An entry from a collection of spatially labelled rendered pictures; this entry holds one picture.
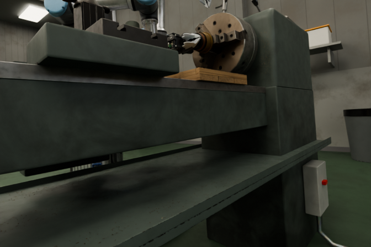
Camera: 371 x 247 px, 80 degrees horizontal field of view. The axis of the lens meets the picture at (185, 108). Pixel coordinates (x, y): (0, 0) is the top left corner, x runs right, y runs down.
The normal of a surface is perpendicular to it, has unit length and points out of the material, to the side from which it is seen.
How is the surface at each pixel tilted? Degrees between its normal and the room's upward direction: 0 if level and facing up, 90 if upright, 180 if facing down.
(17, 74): 90
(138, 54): 90
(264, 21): 90
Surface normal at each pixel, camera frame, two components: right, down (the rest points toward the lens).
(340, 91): -0.62, 0.02
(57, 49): 0.71, -0.06
